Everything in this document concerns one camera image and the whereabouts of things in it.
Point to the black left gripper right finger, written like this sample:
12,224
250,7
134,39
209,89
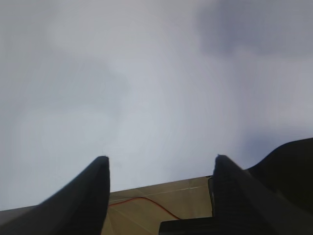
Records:
243,206

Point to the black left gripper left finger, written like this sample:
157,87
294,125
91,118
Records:
79,208

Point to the grey black robot base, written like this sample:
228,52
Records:
287,172

